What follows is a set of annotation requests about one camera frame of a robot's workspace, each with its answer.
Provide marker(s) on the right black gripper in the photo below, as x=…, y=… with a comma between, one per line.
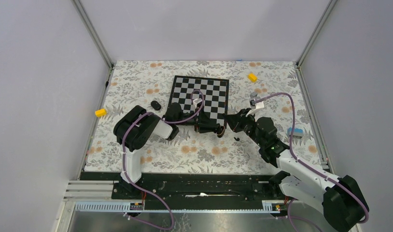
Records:
x=235, y=121

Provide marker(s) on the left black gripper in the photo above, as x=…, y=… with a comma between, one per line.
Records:
x=204, y=124

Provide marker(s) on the black earbud charging case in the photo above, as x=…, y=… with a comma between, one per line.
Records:
x=220, y=131

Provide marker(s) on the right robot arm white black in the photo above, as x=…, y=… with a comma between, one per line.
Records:
x=339, y=199

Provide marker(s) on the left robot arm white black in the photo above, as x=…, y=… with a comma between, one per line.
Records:
x=138, y=125

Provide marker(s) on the floral patterned table mat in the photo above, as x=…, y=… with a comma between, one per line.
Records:
x=196, y=95

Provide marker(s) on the yellow block right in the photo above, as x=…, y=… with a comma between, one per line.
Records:
x=252, y=77

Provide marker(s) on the yellow block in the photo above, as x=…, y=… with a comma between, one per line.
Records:
x=252, y=77
x=100, y=112

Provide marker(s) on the blue grey lego block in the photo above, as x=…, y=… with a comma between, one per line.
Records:
x=296, y=132

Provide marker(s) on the yellow block left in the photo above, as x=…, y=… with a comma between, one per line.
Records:
x=100, y=112

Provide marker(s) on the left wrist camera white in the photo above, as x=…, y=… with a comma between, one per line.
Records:
x=197, y=103

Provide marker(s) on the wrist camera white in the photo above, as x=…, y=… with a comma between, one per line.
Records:
x=197, y=103
x=255, y=106

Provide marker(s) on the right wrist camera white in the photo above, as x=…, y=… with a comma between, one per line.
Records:
x=255, y=106

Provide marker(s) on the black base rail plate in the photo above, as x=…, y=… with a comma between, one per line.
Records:
x=195, y=191

